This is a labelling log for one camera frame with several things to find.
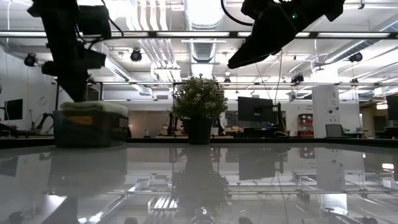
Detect black office chair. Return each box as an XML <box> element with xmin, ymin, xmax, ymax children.
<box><xmin>324</xmin><ymin>123</ymin><xmax>343</xmax><ymax>139</ymax></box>

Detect white pillar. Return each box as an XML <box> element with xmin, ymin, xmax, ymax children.
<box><xmin>312</xmin><ymin>85</ymin><xmax>342</xmax><ymax>138</ymax></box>

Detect green microfiber towel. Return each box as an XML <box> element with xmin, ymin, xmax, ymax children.
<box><xmin>59</xmin><ymin>100</ymin><xmax>129</xmax><ymax>118</ymax></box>

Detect orange microfiber towel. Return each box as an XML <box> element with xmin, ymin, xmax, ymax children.
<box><xmin>66</xmin><ymin>116</ymin><xmax>95</xmax><ymax>126</ymax></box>

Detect grey plastic bin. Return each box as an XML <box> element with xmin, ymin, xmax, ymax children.
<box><xmin>52</xmin><ymin>108</ymin><xmax>130</xmax><ymax>149</ymax></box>

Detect small artificial potted plant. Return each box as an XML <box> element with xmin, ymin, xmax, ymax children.
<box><xmin>169</xmin><ymin>73</ymin><xmax>229</xmax><ymax>146</ymax></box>

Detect black computer monitor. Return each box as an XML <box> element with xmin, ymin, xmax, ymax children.
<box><xmin>386</xmin><ymin>94</ymin><xmax>398</xmax><ymax>121</ymax></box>
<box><xmin>238</xmin><ymin>96</ymin><xmax>280</xmax><ymax>126</ymax></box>

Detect black wall screen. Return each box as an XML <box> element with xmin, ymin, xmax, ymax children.
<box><xmin>4</xmin><ymin>98</ymin><xmax>24</xmax><ymax>121</ymax></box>

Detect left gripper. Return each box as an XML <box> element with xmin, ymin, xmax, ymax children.
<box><xmin>26</xmin><ymin>0</ymin><xmax>107</xmax><ymax>103</ymax></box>

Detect black overhead frame rail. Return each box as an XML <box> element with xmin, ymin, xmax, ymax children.
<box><xmin>0</xmin><ymin>30</ymin><xmax>398</xmax><ymax>39</ymax></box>

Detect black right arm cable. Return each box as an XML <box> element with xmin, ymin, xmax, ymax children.
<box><xmin>220</xmin><ymin>0</ymin><xmax>254</xmax><ymax>27</ymax></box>

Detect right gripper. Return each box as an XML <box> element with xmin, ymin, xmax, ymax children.
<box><xmin>227</xmin><ymin>0</ymin><xmax>346</xmax><ymax>70</ymax></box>

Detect silver ceiling air duct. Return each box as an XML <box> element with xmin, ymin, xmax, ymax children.
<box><xmin>183</xmin><ymin>0</ymin><xmax>227</xmax><ymax>63</ymax></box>

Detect red parts shelf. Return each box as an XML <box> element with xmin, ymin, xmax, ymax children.
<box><xmin>297</xmin><ymin>113</ymin><xmax>314</xmax><ymax>137</ymax></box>

